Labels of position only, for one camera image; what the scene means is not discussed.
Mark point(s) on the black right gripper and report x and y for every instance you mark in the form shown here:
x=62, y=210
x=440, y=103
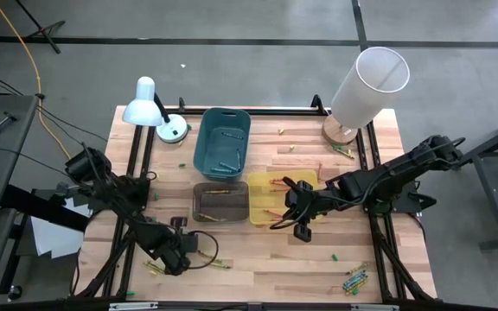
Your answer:
x=303, y=203

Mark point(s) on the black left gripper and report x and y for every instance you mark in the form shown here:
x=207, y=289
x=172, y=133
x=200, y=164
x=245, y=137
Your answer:
x=175, y=246

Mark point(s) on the yellow translucent plastic bin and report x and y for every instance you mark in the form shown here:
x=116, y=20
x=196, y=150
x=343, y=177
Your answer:
x=259, y=198

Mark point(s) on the smoky grey translucent bin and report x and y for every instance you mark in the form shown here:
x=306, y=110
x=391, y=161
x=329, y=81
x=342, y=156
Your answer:
x=223, y=205

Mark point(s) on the teal plastic bin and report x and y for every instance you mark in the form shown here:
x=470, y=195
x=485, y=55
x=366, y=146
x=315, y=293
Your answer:
x=214, y=147

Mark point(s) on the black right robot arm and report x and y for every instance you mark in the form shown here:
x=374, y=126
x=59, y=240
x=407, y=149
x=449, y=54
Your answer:
x=383, y=177

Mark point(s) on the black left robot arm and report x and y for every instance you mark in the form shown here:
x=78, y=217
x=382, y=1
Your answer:
x=115, y=194

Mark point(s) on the silver aluminium extrusion piece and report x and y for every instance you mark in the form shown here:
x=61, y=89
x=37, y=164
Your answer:
x=374, y=307
x=134, y=306

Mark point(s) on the yellow crayon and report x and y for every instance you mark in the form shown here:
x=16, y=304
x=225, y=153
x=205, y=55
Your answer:
x=358, y=287

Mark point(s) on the white paper sheet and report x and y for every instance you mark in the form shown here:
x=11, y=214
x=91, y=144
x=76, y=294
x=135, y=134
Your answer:
x=54, y=237

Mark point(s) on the white cylinder shade table lamp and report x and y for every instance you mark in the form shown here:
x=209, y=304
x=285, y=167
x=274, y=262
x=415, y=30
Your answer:
x=361, y=99

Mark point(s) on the white gooseneck desk lamp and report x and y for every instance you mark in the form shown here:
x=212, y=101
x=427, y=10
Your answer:
x=143, y=108

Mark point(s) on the black round knob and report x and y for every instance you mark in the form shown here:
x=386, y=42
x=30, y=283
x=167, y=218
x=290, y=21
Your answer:
x=14, y=293

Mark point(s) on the grey side desk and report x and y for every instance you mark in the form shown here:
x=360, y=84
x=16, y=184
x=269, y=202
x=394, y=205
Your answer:
x=7, y=151

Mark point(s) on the dark metal side table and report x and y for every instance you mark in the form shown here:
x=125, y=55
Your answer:
x=493, y=194

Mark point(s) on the black tripod legs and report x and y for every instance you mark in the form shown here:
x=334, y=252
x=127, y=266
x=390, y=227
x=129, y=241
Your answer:
x=43, y=32

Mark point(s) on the black aluminium rig frame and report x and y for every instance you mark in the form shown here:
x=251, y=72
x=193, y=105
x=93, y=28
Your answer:
x=253, y=112

